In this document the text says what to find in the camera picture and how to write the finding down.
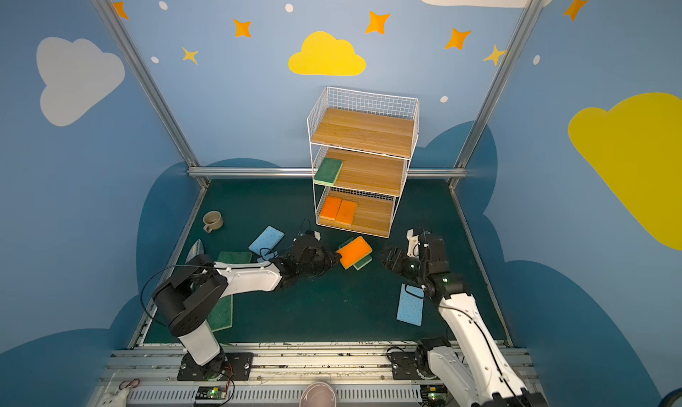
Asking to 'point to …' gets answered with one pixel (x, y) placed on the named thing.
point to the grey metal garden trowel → (197, 249)
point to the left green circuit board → (210, 393)
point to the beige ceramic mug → (212, 220)
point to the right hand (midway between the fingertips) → (393, 257)
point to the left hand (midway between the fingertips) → (348, 250)
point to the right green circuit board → (433, 395)
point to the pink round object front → (319, 394)
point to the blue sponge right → (410, 307)
